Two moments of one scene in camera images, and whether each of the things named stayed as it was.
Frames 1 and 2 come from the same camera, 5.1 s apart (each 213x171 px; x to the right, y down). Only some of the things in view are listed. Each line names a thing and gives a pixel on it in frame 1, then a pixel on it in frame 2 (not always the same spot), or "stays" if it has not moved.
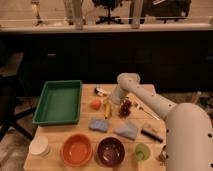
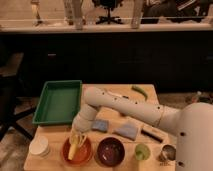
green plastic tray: (59, 103) stays
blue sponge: (99, 124) stays
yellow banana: (108, 109) → (73, 145)
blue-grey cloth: (129, 131) stays
